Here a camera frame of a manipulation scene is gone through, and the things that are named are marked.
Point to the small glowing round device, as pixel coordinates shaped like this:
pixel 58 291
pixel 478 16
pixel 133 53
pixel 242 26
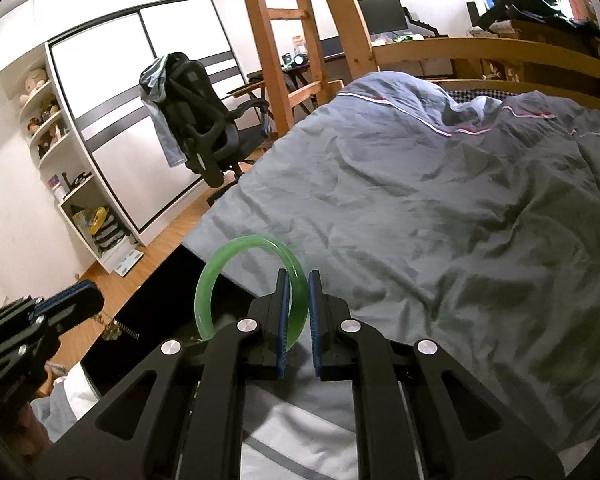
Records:
pixel 300 61

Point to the green jade bangle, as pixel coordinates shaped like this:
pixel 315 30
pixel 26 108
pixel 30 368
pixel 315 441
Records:
pixel 214 266

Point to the dark computer desk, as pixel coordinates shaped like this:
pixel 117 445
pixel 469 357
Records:
pixel 340 46

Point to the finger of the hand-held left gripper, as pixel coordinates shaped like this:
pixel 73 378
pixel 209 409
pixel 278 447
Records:
pixel 77 315
pixel 65 297

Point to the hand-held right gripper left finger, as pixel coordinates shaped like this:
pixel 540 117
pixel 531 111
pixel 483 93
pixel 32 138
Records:
pixel 281 325

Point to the white sliding door wardrobe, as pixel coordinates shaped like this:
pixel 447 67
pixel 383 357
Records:
pixel 130 125

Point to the grey blue duvet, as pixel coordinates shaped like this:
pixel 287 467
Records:
pixel 430 200

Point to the black computer monitor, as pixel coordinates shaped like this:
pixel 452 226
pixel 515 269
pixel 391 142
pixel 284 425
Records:
pixel 382 12

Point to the brown plush toys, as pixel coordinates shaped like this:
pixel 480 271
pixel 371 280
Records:
pixel 47 127

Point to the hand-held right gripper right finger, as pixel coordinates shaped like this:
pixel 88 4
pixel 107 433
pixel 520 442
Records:
pixel 315 325

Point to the white shelf unit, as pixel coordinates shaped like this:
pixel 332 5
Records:
pixel 75 195

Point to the person's left hand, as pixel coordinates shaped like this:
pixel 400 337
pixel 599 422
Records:
pixel 27 430

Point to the striped folded cloth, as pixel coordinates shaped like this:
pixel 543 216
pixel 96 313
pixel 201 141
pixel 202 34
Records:
pixel 109 237

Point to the yellow shelf item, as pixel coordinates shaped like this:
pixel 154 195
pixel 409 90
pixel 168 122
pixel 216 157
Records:
pixel 97 220

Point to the black office chair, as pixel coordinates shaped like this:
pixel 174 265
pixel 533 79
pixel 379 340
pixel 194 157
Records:
pixel 205 125

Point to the wooden cabinet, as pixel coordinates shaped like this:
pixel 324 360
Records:
pixel 555 37

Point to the checkered bed sheet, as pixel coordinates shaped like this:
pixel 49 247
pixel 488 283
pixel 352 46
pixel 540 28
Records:
pixel 485 94

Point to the black box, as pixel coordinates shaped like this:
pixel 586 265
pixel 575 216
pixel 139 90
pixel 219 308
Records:
pixel 145 320

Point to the denim garment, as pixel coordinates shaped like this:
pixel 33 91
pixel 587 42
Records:
pixel 162 125

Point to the beige plush toy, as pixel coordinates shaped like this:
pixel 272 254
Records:
pixel 34 85

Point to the red lidded jar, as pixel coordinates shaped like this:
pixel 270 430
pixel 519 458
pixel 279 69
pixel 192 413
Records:
pixel 298 44

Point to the black clothing pile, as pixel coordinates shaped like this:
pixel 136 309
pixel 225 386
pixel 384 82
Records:
pixel 530 7

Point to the wooden bunk bed frame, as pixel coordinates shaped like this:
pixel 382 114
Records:
pixel 275 35

